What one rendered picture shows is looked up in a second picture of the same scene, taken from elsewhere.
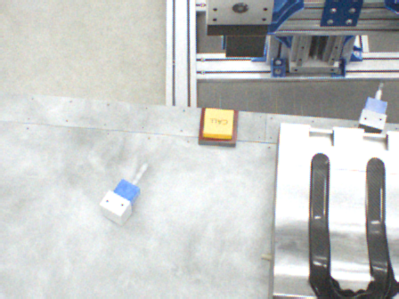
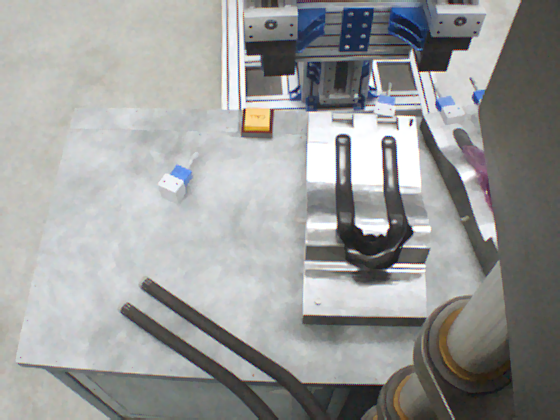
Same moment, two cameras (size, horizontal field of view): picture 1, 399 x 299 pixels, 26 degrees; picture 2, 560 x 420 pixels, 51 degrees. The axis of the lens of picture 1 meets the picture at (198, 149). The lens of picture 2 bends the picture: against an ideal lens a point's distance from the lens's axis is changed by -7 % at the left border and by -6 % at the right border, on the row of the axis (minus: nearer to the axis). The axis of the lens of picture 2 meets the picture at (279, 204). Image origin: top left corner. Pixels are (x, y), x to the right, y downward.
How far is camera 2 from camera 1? 0.33 m
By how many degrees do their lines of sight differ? 3
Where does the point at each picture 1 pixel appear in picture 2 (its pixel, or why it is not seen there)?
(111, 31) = (181, 91)
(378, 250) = (394, 206)
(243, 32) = (276, 51)
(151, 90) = not seen: hidden behind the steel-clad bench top
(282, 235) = (313, 198)
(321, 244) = (346, 203)
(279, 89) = not seen: hidden behind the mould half
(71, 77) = not seen: hidden behind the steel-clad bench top
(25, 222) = (99, 204)
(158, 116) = (208, 117)
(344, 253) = (366, 208)
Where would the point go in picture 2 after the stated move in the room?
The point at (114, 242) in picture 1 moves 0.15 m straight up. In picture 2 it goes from (171, 217) to (161, 183)
